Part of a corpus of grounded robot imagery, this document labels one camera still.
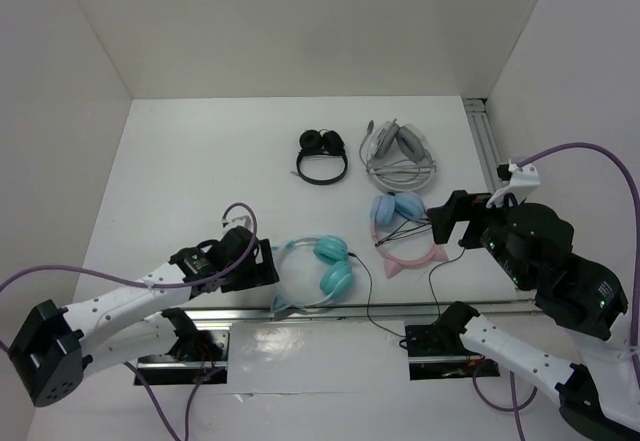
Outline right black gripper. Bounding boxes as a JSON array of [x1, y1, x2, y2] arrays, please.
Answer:
[[423, 183, 529, 285]]

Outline black headphone audio cable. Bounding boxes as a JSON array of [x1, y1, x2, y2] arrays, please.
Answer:
[[349, 230, 469, 338]]

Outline teal cat-ear headphones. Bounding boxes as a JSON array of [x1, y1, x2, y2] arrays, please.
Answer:
[[270, 235, 354, 313]]

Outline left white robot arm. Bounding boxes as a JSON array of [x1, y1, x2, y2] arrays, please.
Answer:
[[8, 227, 278, 407]]

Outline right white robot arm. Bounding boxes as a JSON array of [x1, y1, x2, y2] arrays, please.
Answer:
[[406, 190, 639, 440]]

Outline pink blue cat-ear headphones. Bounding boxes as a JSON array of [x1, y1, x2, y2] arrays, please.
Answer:
[[370, 191, 449, 279]]

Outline small black headphones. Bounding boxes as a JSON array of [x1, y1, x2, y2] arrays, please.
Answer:
[[292, 129, 349, 186]]

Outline white grey headset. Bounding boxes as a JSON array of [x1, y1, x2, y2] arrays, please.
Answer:
[[359, 119, 437, 193]]

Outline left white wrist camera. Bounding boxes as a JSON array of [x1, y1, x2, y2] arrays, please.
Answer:
[[222, 215, 253, 232]]

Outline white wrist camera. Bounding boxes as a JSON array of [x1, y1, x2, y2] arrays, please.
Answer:
[[486, 161, 540, 209], [222, 215, 253, 232]]

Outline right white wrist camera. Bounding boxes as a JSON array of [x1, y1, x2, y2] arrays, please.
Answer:
[[486, 161, 540, 209]]

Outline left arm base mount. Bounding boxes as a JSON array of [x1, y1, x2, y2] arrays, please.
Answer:
[[134, 323, 231, 386]]

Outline aluminium rail at right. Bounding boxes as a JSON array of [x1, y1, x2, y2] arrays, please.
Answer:
[[462, 98, 502, 192]]

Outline aluminium rail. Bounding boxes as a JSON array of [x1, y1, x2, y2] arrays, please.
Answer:
[[179, 298, 546, 323], [462, 98, 502, 192]]

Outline aluminium rail at front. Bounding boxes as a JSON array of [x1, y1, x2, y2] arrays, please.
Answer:
[[179, 298, 546, 323]]

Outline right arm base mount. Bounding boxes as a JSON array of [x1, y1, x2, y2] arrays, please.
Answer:
[[399, 324, 500, 381]]

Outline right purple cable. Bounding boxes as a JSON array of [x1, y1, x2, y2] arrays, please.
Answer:
[[472, 142, 640, 441]]

